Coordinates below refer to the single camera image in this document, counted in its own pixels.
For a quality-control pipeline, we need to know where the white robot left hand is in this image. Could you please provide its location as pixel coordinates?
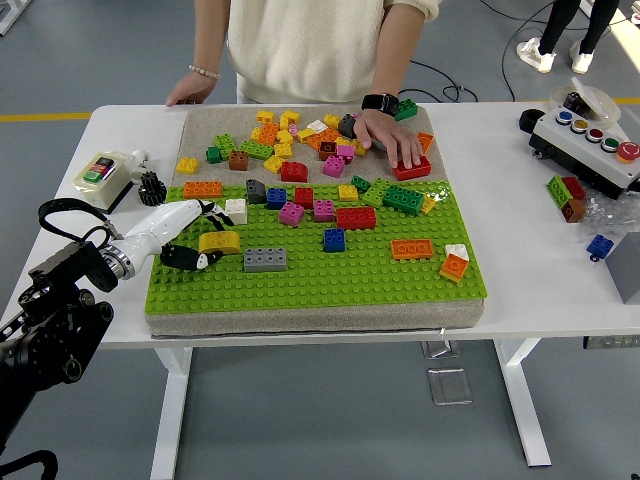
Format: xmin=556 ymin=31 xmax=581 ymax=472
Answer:
xmin=118 ymin=199 xmax=236 ymax=274

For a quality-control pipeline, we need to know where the person's left hand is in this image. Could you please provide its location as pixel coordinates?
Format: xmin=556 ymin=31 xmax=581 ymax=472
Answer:
xmin=352 ymin=108 xmax=426 ymax=171

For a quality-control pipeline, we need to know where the person's right hand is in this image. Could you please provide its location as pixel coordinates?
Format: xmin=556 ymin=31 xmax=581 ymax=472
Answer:
xmin=164 ymin=73 xmax=218 ymax=108

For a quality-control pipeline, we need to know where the red eight-stud brick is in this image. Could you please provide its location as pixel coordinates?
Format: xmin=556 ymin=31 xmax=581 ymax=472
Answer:
xmin=391 ymin=155 xmax=433 ymax=182
xmin=335 ymin=205 xmax=378 ymax=232

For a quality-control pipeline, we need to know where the yellow arched brick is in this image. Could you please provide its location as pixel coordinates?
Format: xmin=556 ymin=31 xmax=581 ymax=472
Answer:
xmin=197 ymin=230 xmax=242 ymax=255

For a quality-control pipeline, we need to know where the dark green eight-stud brick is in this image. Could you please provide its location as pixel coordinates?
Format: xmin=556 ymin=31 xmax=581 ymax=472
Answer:
xmin=394 ymin=98 xmax=421 ymax=123
xmin=382 ymin=183 xmax=427 ymax=217

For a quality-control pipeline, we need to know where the light green eight-stud brick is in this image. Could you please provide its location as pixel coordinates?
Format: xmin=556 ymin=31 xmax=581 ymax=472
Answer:
xmin=238 ymin=139 xmax=276 ymax=161
xmin=360 ymin=178 xmax=391 ymax=209

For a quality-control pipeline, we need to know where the pink four-stud brick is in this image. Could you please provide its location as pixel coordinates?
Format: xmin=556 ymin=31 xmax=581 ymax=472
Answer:
xmin=312 ymin=198 xmax=337 ymax=223
xmin=277 ymin=200 xmax=306 ymax=227
xmin=322 ymin=155 xmax=348 ymax=179

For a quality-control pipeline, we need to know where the orange toy brick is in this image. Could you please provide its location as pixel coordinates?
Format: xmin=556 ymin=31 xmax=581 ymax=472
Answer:
xmin=305 ymin=127 xmax=342 ymax=153

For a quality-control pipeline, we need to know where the white four-stud brick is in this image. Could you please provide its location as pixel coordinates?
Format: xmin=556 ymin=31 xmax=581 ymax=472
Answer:
xmin=224 ymin=198 xmax=249 ymax=226

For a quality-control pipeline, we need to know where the red arched brick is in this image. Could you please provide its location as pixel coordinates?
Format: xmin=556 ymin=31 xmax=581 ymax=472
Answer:
xmin=280 ymin=160 xmax=310 ymax=183

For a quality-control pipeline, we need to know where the orange and yellow brick stack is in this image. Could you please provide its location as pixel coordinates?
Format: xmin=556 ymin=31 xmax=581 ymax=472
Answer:
xmin=439 ymin=253 xmax=470 ymax=286

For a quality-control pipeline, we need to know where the green studded baseplate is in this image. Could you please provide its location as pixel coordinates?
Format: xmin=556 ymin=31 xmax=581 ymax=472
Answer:
xmin=142 ymin=179 xmax=489 ymax=314

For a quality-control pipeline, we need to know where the red toy brick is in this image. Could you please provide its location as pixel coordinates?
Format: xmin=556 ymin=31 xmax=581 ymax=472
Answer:
xmin=560 ymin=175 xmax=588 ymax=201

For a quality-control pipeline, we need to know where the black wristwatch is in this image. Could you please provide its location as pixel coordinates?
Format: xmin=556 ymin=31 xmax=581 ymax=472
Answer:
xmin=360 ymin=92 xmax=402 ymax=118

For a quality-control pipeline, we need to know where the black gear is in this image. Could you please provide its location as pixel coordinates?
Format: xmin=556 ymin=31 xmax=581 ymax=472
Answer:
xmin=136 ymin=170 xmax=168 ymax=207

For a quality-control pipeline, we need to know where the person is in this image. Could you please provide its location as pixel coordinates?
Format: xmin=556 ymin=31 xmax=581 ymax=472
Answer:
xmin=516 ymin=0 xmax=620 ymax=75
xmin=226 ymin=0 xmax=442 ymax=105

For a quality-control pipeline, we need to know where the black tape roll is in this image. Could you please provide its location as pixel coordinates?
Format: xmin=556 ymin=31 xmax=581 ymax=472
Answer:
xmin=518 ymin=108 xmax=547 ymax=135

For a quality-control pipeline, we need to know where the white table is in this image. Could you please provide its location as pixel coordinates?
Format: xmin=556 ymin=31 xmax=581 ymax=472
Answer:
xmin=0 ymin=102 xmax=640 ymax=480

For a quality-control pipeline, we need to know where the grey-brown foam mat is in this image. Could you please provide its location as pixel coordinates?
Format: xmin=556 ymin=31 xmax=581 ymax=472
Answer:
xmin=142 ymin=104 xmax=489 ymax=340

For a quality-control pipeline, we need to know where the white push-button control box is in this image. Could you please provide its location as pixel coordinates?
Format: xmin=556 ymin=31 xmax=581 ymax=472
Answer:
xmin=528 ymin=106 xmax=640 ymax=200

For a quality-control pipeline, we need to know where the clear plastic container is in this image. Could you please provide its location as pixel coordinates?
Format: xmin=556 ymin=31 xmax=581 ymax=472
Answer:
xmin=548 ymin=76 xmax=622 ymax=125

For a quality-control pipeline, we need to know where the crumpled clear plastic bag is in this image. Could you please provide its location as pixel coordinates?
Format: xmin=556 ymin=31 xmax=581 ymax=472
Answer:
xmin=574 ymin=192 xmax=640 ymax=239

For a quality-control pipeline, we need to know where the table control panel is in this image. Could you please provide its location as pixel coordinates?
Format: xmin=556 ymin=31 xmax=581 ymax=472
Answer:
xmin=581 ymin=334 xmax=640 ymax=351

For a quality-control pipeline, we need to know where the bead bracelet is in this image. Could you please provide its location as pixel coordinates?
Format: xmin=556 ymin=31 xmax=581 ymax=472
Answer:
xmin=187 ymin=63 xmax=222 ymax=81

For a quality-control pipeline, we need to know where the cream switch box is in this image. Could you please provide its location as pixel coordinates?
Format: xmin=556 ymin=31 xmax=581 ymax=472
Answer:
xmin=72 ymin=150 xmax=135 ymax=216

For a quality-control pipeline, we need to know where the black floor cable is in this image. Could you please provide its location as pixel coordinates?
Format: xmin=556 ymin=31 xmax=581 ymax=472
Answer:
xmin=399 ymin=58 xmax=470 ymax=105
xmin=500 ymin=0 xmax=559 ymax=103

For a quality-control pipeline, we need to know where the white furniture frame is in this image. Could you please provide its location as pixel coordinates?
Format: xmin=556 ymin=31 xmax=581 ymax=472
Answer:
xmin=0 ymin=0 xmax=25 ymax=37

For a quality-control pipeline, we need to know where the blue brick with ring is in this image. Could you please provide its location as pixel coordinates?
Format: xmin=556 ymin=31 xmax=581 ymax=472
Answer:
xmin=585 ymin=233 xmax=616 ymax=262

